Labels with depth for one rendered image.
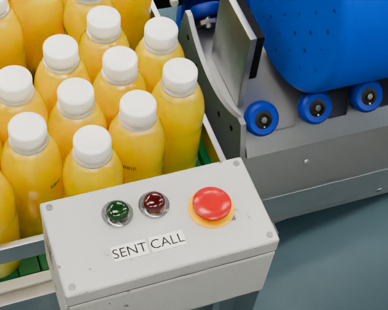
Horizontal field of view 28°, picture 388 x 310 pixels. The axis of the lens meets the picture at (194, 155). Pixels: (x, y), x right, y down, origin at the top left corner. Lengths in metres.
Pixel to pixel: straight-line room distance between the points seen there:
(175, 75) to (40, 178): 0.18
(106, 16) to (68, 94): 0.13
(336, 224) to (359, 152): 1.00
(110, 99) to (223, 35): 0.22
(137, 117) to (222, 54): 0.27
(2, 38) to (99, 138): 0.22
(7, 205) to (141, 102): 0.17
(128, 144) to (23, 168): 0.11
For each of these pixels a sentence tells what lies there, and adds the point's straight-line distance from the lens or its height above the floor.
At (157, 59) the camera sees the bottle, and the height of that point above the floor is 1.05.
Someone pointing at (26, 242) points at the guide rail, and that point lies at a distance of 0.84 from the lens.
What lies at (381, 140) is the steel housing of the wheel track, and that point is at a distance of 1.10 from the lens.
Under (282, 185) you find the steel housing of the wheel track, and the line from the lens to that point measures 1.06.
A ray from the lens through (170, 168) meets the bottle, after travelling 0.94.
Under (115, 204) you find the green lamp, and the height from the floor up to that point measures 1.11.
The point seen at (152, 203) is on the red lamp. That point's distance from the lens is 0.70.
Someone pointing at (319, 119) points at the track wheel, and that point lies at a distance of 1.00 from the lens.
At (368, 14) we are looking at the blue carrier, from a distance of 0.86.
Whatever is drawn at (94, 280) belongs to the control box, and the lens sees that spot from 0.68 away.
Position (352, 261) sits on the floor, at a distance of 2.04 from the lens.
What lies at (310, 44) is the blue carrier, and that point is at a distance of 0.94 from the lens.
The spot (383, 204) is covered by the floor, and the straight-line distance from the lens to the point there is 2.16.
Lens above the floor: 1.70
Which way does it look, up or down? 53 degrees down
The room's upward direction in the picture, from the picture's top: 8 degrees clockwise
